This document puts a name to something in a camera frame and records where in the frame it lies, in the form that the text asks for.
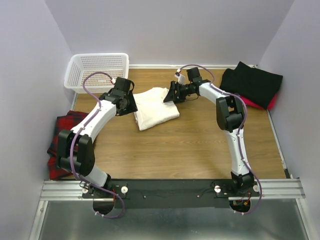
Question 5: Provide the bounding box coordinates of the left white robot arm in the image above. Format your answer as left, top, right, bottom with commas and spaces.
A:
56, 77, 138, 198

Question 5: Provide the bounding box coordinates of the white t shirt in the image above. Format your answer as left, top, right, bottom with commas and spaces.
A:
133, 87, 180, 131

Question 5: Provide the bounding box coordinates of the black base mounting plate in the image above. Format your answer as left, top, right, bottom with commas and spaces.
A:
81, 177, 262, 210

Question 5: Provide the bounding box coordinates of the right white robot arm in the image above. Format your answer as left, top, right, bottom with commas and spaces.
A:
163, 65, 255, 196

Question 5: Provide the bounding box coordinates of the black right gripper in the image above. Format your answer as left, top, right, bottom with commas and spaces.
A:
162, 81, 192, 106

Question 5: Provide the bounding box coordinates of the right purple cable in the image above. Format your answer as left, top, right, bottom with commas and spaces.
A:
174, 64, 264, 217

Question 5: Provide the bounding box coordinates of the black folded shirt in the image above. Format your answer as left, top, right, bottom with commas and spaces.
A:
219, 61, 283, 101

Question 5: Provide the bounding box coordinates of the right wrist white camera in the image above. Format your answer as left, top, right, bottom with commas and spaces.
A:
174, 72, 185, 85

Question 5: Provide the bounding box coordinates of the white perforated plastic basket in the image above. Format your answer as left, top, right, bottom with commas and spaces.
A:
64, 53, 129, 94

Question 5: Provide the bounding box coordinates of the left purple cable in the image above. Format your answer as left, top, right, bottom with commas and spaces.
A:
69, 71, 126, 220

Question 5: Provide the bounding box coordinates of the purple cable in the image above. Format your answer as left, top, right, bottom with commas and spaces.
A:
174, 64, 264, 217
69, 71, 126, 220

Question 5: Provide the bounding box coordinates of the aluminium frame rail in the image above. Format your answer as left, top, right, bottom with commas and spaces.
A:
40, 178, 306, 201

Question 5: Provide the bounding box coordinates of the red plaid folded shirt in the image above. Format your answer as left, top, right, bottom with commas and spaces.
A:
47, 110, 95, 180

